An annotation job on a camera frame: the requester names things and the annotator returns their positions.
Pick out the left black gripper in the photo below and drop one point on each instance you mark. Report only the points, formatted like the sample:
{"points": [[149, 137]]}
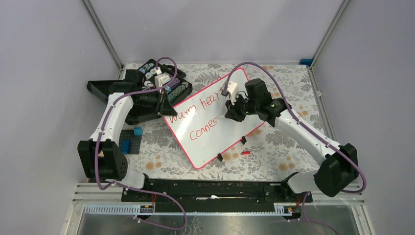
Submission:
{"points": [[162, 107]]}

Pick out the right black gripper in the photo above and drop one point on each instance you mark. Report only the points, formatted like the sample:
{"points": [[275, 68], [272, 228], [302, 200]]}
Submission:
{"points": [[232, 112]]}

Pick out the pink-framed whiteboard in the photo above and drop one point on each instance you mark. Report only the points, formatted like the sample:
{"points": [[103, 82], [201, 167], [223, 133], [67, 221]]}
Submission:
{"points": [[200, 134]]}

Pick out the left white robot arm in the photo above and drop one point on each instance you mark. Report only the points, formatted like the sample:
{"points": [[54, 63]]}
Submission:
{"points": [[101, 157]]}

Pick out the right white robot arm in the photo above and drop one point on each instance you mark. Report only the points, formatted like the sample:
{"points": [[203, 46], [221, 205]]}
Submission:
{"points": [[336, 162]]}

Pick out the light blue building block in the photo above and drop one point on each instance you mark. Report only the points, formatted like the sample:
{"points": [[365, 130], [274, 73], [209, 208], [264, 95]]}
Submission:
{"points": [[138, 131]]}

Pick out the black poker chip case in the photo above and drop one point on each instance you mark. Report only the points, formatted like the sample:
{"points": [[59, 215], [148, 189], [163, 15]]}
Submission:
{"points": [[100, 88]]}

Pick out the black building block plate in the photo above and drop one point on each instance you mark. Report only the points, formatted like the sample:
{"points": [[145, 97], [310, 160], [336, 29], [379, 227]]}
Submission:
{"points": [[129, 143]]}

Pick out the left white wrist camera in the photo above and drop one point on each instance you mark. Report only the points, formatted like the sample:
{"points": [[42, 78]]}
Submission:
{"points": [[161, 78]]}

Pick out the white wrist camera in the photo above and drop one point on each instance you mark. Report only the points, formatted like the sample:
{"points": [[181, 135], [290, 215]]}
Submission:
{"points": [[230, 89], [161, 78]]}

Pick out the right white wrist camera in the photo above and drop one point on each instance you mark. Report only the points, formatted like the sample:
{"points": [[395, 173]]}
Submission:
{"points": [[230, 89]]}

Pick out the blue corner bracket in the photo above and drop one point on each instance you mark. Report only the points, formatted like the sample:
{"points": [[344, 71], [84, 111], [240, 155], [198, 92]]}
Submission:
{"points": [[307, 62]]}

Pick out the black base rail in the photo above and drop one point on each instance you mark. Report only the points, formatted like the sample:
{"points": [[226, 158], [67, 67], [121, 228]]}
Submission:
{"points": [[215, 196]]}

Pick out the white cable duct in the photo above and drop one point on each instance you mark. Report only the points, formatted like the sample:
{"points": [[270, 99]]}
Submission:
{"points": [[113, 209]]}

